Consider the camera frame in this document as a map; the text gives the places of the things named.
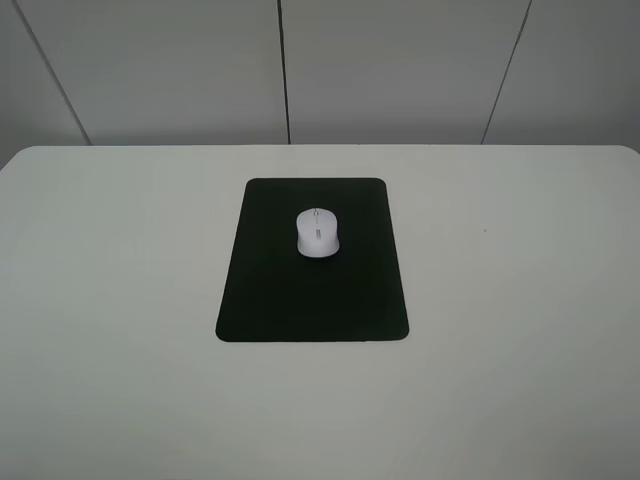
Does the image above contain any white computer mouse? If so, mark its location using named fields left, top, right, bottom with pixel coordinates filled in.
left=296, top=208, right=340, bottom=258

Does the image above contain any black mouse pad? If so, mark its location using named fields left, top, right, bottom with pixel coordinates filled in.
left=216, top=178, right=409, bottom=343

